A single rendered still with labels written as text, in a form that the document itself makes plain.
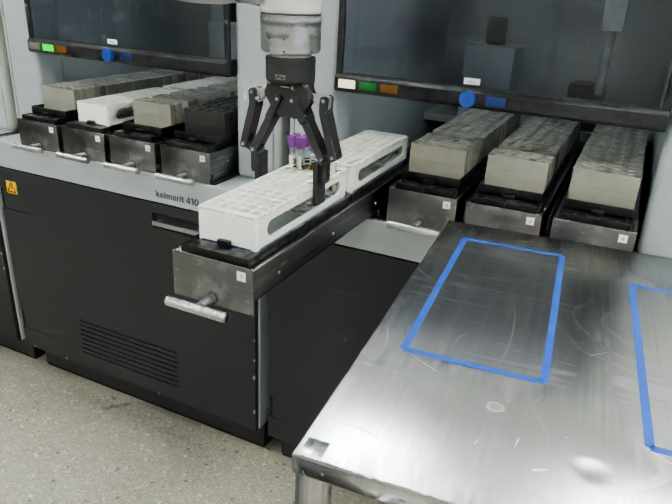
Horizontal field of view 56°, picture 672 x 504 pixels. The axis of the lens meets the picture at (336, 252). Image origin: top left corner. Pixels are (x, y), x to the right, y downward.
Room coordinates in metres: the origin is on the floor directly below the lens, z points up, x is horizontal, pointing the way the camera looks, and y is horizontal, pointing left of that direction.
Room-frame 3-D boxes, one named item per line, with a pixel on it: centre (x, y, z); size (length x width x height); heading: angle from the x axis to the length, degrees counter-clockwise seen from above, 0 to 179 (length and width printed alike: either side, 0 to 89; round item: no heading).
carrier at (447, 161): (1.21, -0.19, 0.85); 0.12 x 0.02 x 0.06; 66
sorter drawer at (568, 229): (1.29, -0.57, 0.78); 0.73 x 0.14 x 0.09; 155
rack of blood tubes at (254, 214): (0.95, 0.09, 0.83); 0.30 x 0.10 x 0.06; 156
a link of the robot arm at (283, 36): (0.98, 0.08, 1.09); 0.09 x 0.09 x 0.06
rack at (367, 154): (1.24, -0.04, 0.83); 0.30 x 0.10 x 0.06; 155
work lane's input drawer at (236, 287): (1.07, 0.04, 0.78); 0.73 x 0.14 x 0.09; 155
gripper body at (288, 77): (0.98, 0.08, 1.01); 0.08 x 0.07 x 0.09; 66
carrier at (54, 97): (1.63, 0.73, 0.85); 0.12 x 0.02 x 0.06; 66
